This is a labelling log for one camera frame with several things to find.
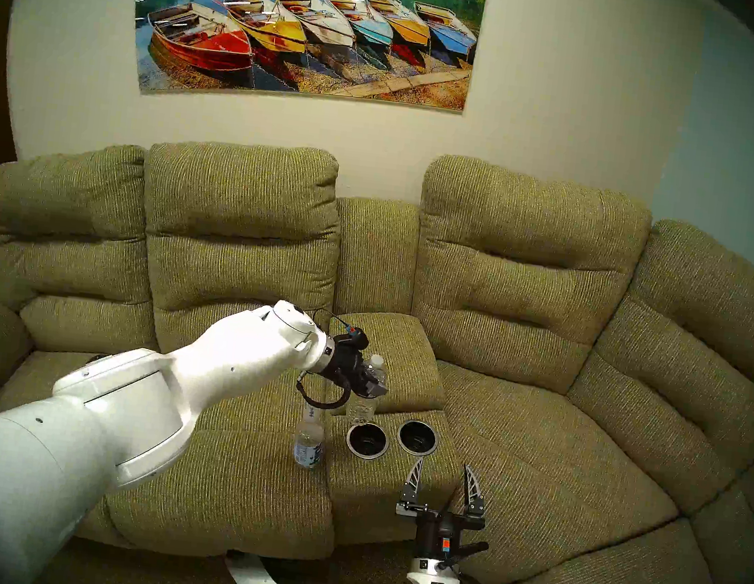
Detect olive green sectional sofa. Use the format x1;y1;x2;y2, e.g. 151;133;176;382
0;103;754;584

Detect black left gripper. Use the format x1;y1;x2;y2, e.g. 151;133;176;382
318;327;395;402

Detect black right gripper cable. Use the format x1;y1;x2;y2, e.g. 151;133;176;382
438;536;491;584

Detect red-label clear water bottle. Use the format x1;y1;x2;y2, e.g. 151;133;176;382
344;351;389;430

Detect colourful boats wall painting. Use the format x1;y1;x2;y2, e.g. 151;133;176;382
123;0;489;130

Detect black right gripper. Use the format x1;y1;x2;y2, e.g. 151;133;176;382
391;455;493;570

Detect thick black left gripper cable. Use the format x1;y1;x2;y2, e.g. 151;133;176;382
293;368;353;414

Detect chrome-rimmed black cup holder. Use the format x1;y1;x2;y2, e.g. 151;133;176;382
394;418;441;458
344;420;392;462

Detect blue-label clear water bottle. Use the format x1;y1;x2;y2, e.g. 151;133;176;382
291;402;329;472

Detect thin wire with orange plug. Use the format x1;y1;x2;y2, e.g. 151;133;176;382
307;307;372;350

